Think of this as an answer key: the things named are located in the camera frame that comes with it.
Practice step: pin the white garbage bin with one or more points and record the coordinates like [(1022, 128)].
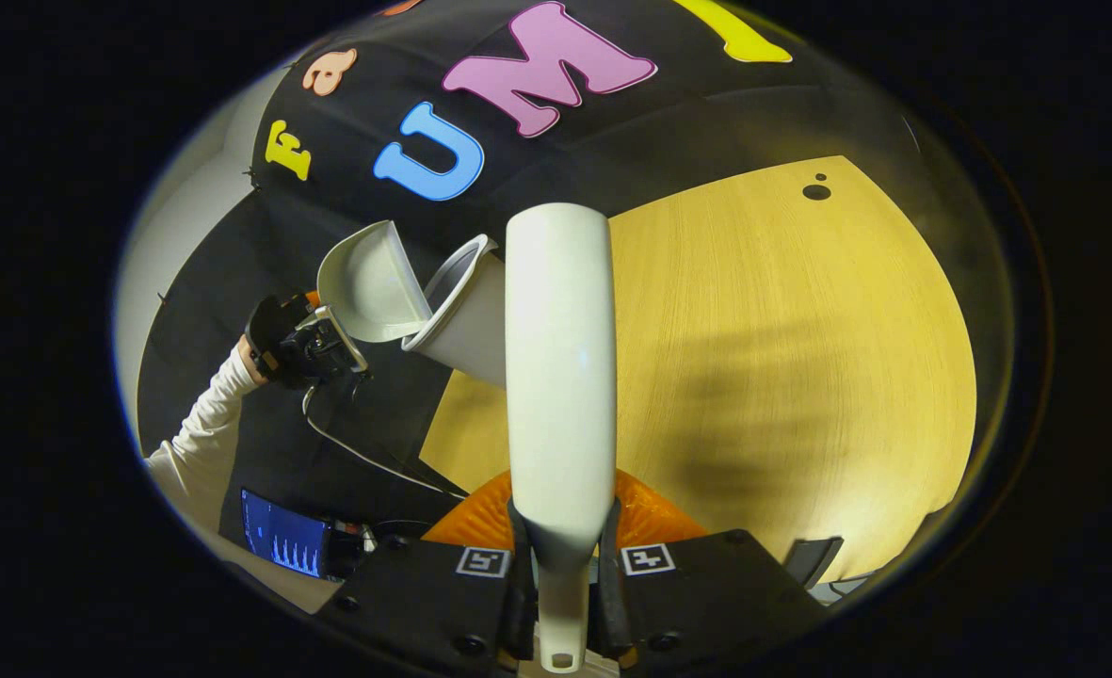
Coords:
[(466, 330)]

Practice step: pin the dark flat object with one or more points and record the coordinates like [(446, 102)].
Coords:
[(810, 562)]

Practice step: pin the blue lit screen device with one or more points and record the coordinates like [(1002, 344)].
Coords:
[(282, 537)]

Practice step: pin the small white broom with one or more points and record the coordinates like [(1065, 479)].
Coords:
[(560, 377)]

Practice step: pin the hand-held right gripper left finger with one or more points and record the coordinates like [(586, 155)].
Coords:
[(424, 593)]

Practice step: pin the wooden desktop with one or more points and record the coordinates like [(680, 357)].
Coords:
[(800, 358)]

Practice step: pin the grey plastic dustpan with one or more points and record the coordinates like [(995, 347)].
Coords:
[(372, 282)]

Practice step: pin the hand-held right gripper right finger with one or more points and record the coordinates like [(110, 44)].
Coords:
[(706, 593)]

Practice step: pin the black desk grommet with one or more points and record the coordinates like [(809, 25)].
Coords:
[(816, 192)]

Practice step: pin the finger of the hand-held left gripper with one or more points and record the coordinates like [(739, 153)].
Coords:
[(339, 337)]

